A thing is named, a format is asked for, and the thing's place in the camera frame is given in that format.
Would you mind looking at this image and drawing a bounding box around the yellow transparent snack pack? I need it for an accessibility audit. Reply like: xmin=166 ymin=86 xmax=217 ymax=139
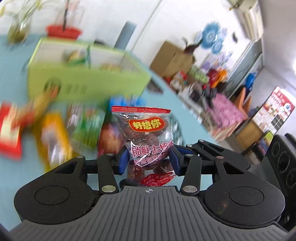
xmin=33 ymin=112 xmax=73 ymax=171

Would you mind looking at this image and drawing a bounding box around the green snack pack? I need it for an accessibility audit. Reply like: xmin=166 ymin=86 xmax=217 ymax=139
xmin=66 ymin=102 xmax=105 ymax=152

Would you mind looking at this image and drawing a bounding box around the red dates snack pack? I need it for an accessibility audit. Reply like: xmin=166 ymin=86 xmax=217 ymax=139
xmin=111 ymin=105 xmax=176 ymax=187

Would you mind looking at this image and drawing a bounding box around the red snack bag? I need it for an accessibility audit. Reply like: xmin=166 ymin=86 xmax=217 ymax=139
xmin=0 ymin=102 xmax=22 ymax=161

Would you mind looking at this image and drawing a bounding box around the teal tablecloth with hearts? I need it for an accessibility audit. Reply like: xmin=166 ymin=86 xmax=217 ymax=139
xmin=0 ymin=32 xmax=220 ymax=231

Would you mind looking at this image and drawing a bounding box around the blue cookie snack pack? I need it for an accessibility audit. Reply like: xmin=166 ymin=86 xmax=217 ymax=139
xmin=108 ymin=95 xmax=147 ymax=112

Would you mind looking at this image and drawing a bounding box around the green cardboard box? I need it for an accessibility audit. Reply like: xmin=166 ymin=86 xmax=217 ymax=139
xmin=27 ymin=38 xmax=151 ymax=103

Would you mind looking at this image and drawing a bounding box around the blue paper fan decoration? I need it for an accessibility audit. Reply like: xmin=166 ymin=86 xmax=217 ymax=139
xmin=201 ymin=22 xmax=220 ymax=49

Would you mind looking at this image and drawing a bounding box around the brown paper bag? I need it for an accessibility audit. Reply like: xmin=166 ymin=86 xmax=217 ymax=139
xmin=150 ymin=41 xmax=195 ymax=78

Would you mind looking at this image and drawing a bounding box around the air conditioner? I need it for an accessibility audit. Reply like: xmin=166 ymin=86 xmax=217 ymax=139
xmin=229 ymin=0 xmax=264 ymax=42

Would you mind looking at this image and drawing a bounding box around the red plastic basket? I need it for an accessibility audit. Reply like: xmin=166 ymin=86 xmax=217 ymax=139
xmin=46 ymin=25 xmax=83 ymax=40

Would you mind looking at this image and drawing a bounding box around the grey cylinder speaker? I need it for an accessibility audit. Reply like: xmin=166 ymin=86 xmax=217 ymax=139
xmin=114 ymin=21 xmax=137 ymax=50

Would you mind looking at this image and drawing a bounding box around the clear glass pitcher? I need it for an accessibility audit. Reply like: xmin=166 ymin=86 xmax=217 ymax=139
xmin=55 ymin=1 xmax=85 ymax=28

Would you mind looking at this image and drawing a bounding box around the glass vase with plant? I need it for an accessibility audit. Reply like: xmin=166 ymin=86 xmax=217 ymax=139
xmin=1 ymin=0 xmax=49 ymax=44

